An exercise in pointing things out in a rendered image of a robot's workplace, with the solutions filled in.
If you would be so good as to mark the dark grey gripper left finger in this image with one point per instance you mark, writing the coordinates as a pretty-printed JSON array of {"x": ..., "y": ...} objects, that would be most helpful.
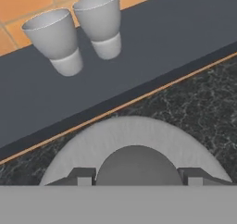
[{"x": 82, "y": 176}]

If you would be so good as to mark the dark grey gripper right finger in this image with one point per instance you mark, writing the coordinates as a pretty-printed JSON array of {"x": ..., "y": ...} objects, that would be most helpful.
[{"x": 192, "y": 175}]

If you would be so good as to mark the dark grey shelf board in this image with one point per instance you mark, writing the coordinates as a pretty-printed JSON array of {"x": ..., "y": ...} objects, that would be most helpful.
[{"x": 160, "y": 48}]

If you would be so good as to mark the grey cup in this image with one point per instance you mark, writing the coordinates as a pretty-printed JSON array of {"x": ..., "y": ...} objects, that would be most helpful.
[
  {"x": 102, "y": 21},
  {"x": 55, "y": 40}
]

